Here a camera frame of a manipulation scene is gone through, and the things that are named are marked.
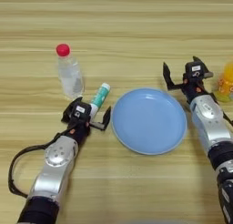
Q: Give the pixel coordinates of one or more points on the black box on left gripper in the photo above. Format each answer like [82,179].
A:
[80,109]

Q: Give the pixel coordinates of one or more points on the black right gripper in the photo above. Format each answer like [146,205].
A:
[194,89]

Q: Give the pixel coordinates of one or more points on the clear bottle with red cap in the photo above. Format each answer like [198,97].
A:
[70,76]

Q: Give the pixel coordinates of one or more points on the green and white tube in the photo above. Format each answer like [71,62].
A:
[100,97]

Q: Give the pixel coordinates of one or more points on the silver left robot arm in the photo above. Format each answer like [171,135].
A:
[56,167]

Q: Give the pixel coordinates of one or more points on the blue round plate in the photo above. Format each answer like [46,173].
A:
[148,121]

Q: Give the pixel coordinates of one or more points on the orange juice bottle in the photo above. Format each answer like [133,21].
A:
[226,85]

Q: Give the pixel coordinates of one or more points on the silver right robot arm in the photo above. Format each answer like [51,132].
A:
[212,127]

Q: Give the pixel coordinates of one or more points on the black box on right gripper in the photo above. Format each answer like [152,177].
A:
[194,70]

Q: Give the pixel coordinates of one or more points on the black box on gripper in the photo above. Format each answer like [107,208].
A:
[80,109]
[194,70]

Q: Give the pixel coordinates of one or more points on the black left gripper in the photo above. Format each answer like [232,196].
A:
[78,129]

